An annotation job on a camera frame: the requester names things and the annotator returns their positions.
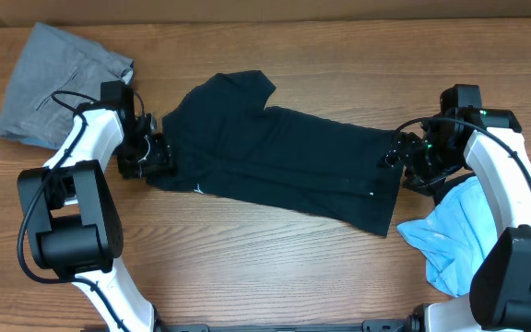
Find black t-shirt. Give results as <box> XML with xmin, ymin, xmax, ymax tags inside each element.
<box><xmin>147</xmin><ymin>71</ymin><xmax>402</xmax><ymax>236</ymax></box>

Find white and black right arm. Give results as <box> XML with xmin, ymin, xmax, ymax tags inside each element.
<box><xmin>380</xmin><ymin>107</ymin><xmax>531</xmax><ymax>331</ymax></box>

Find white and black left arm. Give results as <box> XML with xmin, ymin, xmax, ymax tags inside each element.
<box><xmin>17</xmin><ymin>95</ymin><xmax>175</xmax><ymax>331</ymax></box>

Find light blue t-shirt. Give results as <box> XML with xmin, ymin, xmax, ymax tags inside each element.
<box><xmin>397</xmin><ymin>174</ymin><xmax>498</xmax><ymax>297</ymax></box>

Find folded grey shorts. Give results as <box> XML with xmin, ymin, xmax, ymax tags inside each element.
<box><xmin>0</xmin><ymin>23</ymin><xmax>134</xmax><ymax>149</ymax></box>

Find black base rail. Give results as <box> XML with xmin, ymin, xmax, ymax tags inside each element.
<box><xmin>155</xmin><ymin>319</ymin><xmax>408</xmax><ymax>332</ymax></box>

